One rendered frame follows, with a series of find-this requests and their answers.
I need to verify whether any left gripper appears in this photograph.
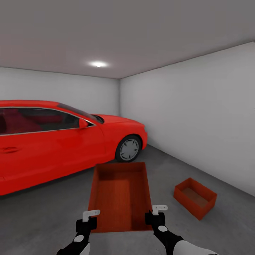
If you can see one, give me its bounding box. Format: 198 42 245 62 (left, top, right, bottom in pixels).
76 217 97 233

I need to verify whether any storage box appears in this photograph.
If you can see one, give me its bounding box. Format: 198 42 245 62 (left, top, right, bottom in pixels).
174 177 217 221
88 162 153 233

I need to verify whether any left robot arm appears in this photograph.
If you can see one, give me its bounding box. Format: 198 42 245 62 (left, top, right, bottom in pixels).
56 210 100 255

